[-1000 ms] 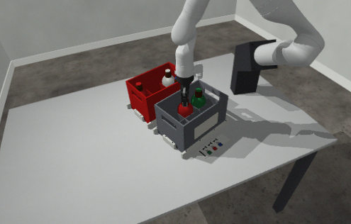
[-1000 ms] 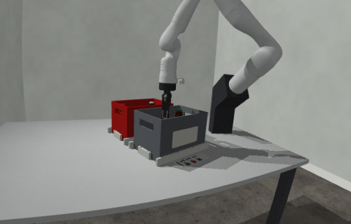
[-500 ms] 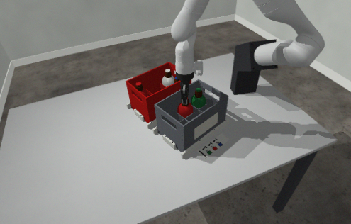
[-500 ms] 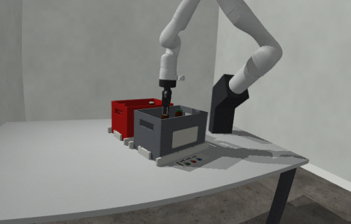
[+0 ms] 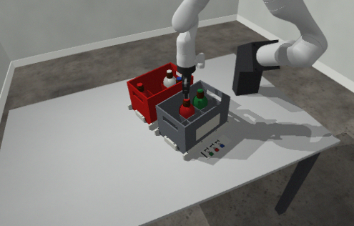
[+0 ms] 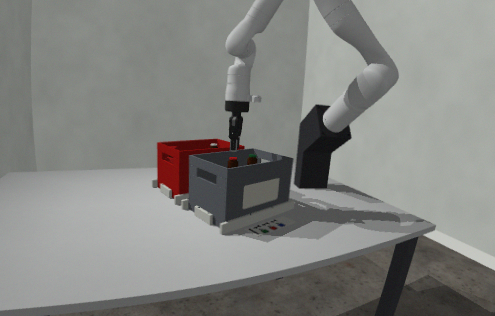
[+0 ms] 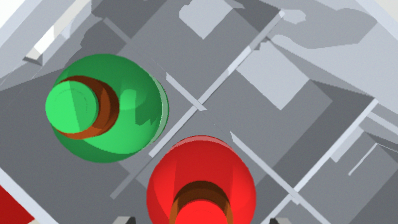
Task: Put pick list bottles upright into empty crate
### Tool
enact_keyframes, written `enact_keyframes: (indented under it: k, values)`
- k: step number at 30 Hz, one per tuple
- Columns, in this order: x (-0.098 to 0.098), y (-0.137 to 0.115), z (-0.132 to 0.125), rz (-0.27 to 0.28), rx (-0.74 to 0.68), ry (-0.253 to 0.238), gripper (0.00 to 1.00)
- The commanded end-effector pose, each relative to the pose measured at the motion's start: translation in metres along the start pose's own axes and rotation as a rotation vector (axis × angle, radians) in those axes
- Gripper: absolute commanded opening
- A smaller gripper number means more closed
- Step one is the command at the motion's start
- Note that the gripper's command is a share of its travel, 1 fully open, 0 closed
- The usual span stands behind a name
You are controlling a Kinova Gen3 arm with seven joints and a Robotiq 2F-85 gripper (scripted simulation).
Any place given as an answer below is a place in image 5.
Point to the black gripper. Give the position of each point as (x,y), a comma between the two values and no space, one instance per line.
(187,73)

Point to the blue bottle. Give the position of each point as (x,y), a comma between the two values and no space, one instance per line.
(179,79)

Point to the grey paper strip with colored squares and marks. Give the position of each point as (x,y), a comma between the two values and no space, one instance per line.
(214,147)

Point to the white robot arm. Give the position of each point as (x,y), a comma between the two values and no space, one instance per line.
(303,53)

